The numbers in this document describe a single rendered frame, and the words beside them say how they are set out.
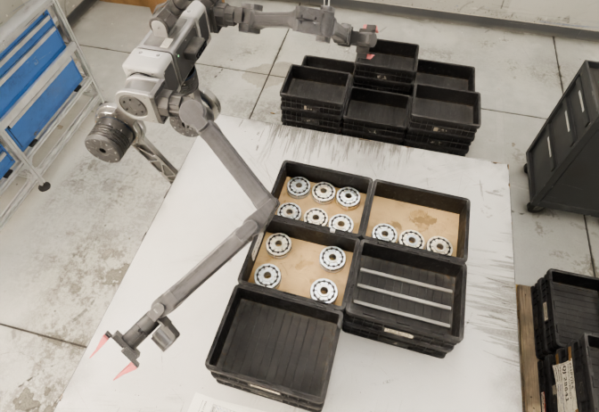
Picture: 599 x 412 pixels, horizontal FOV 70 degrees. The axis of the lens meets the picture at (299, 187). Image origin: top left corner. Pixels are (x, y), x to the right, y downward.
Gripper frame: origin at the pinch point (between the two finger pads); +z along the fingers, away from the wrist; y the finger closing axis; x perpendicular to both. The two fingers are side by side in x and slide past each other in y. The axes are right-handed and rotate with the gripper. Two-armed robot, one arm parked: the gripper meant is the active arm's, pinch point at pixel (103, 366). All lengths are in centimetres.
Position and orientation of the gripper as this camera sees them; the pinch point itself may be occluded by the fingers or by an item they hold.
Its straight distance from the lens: 150.9
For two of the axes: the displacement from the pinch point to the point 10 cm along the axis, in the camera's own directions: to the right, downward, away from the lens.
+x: -3.0, 1.5, 9.4
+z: -6.7, 6.7, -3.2
